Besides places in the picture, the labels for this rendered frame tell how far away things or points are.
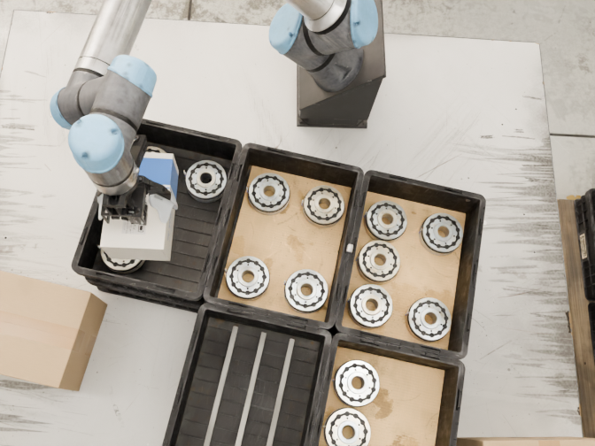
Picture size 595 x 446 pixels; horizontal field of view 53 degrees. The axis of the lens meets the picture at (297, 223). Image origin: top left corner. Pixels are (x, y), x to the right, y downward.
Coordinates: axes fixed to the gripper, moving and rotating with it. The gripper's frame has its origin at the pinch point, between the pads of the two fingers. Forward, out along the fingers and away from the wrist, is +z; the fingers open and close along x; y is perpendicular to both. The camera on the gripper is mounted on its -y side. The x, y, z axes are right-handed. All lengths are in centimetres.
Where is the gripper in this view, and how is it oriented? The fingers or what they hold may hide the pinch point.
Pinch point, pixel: (140, 203)
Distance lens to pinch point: 124.2
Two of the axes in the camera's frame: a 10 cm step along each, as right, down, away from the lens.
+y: -0.3, 9.5, -3.0
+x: 10.0, 0.5, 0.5
